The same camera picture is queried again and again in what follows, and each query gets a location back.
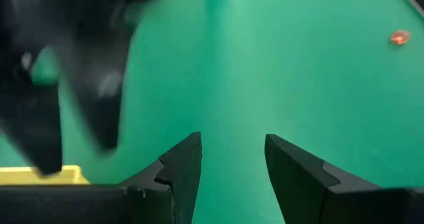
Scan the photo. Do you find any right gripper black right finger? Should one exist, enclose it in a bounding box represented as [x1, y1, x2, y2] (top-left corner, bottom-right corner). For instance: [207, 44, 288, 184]
[264, 133, 382, 224]

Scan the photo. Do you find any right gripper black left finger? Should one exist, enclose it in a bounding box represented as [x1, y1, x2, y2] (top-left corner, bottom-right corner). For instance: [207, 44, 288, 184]
[119, 131, 203, 224]

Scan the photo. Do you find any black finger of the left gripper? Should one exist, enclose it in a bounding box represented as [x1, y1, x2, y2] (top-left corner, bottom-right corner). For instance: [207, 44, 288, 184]
[0, 83, 64, 178]
[64, 33, 134, 152]

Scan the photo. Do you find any yellow plastic basket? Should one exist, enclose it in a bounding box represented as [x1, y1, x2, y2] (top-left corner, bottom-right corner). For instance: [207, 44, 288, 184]
[0, 165, 91, 187]

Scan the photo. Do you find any orange pumpkin decoration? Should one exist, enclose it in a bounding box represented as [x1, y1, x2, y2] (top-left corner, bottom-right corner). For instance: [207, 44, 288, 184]
[390, 30, 411, 46]

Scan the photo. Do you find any green table mat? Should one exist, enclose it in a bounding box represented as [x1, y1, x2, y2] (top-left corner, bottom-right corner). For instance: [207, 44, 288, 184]
[0, 0, 424, 224]

